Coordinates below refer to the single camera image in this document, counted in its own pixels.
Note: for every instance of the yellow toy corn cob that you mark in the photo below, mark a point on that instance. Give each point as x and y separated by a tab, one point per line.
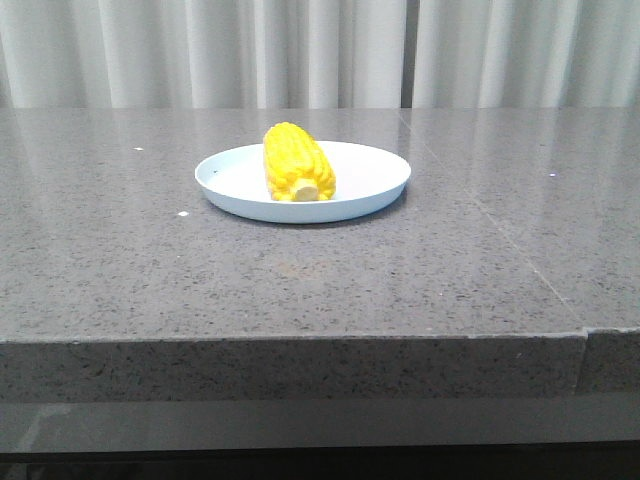
296	167

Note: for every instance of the light blue round plate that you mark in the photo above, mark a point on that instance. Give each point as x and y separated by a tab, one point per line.
368	180

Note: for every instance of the white pleated curtain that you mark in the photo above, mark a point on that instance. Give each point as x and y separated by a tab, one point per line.
319	54

